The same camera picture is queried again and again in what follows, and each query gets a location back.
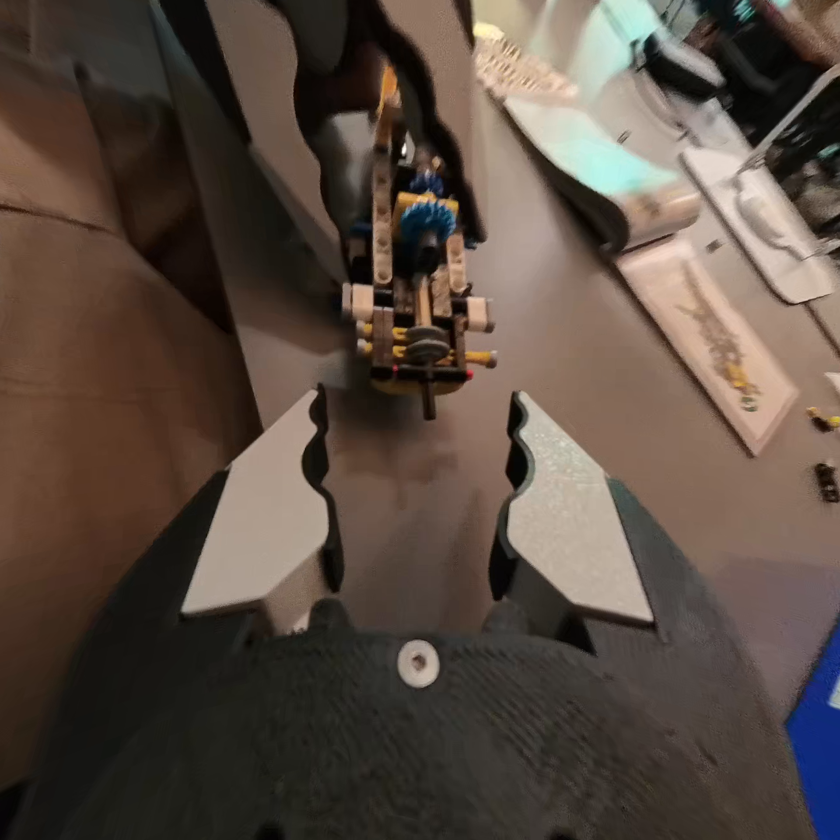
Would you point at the blue plastic bin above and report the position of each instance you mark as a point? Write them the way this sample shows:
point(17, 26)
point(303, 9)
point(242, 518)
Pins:
point(817, 735)

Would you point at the white rounded board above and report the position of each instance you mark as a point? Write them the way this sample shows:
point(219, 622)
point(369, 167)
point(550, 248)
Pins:
point(754, 223)

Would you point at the small yellow and black lego pieces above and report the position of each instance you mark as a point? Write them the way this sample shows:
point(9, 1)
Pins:
point(825, 420)

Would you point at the zebra striped sticker sheet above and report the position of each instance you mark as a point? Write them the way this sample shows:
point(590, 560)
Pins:
point(518, 65)

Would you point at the yellow and black lego model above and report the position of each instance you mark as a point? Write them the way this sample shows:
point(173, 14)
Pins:
point(420, 308)

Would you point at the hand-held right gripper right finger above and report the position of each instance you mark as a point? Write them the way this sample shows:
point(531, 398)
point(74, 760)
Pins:
point(571, 531)

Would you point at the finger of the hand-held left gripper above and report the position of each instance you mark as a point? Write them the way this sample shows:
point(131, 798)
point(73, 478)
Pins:
point(262, 85)
point(439, 59)

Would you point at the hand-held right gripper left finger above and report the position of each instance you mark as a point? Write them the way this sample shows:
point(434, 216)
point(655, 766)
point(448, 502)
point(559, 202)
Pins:
point(262, 525)

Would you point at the small black lego piece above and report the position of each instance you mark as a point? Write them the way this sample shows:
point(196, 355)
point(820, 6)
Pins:
point(828, 482)

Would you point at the closed lego instruction booklet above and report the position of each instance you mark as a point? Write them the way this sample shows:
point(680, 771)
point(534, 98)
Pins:
point(715, 348)

